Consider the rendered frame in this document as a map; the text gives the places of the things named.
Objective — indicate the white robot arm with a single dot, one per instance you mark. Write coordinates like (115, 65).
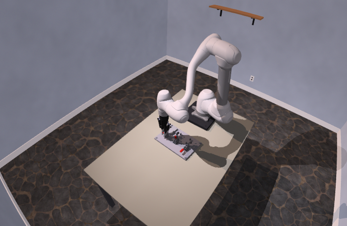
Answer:
(208, 105)

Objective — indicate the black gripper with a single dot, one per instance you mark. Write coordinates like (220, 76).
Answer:
(164, 124)

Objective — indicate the toggle clamp with red handle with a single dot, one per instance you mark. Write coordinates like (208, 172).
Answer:
(185, 147)
(175, 141)

